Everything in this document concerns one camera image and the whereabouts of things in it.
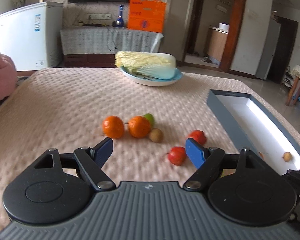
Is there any green tomato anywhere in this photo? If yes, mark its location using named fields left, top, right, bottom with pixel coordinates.
left=143, top=113, right=155, bottom=127

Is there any wooden kitchen cabinet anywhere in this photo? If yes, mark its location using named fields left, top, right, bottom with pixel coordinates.
left=204, top=27, right=228, bottom=64

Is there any far red apple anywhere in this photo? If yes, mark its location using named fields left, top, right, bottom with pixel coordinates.
left=188, top=130, right=207, bottom=146

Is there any red apple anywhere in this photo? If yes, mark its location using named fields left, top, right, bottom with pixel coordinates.
left=167, top=146, right=187, bottom=166
left=188, top=130, right=207, bottom=146

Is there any near red apple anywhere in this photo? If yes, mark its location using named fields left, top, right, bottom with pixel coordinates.
left=167, top=146, right=187, bottom=166

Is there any left mandarin orange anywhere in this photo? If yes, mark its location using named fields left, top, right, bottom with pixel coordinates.
left=102, top=116, right=125, bottom=139

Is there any mandarin orange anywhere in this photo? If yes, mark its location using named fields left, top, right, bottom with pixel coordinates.
left=128, top=116, right=151, bottom=139
left=102, top=116, right=125, bottom=139

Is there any brown kiwi fruit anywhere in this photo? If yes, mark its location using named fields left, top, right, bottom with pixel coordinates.
left=148, top=128, right=164, bottom=143

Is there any grey shallow cardboard box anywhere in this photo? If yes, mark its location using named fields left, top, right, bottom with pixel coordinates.
left=206, top=89, right=300, bottom=175

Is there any right mandarin orange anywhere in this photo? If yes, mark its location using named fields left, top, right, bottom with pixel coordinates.
left=128, top=116, right=151, bottom=139

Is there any pink quilted table cover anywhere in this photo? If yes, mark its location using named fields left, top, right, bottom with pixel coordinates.
left=0, top=68, right=300, bottom=239

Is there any small yellow longan fruit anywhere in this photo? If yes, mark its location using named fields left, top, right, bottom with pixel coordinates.
left=282, top=152, right=293, bottom=162

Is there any blue rimmed white plate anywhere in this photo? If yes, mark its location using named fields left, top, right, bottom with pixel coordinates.
left=121, top=67, right=183, bottom=87

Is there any napa cabbage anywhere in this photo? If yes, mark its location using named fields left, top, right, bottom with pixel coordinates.
left=115, top=51, right=176, bottom=80

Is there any grey refrigerator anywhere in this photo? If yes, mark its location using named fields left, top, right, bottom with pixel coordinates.
left=255, top=18, right=281, bottom=80

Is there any grey cloth covered cabinet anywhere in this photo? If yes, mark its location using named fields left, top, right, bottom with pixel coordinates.
left=61, top=27, right=164, bottom=68

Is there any lace covered dining table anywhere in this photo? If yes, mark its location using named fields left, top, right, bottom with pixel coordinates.
left=286, top=64, right=300, bottom=106

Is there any white chest freezer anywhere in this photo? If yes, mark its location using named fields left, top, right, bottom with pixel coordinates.
left=0, top=2, right=63, bottom=72

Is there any blue glass bottle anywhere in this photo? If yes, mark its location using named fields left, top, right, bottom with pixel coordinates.
left=115, top=4, right=124, bottom=28

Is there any orange gift box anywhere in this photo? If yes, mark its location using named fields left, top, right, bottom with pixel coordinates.
left=127, top=0, right=166, bottom=33

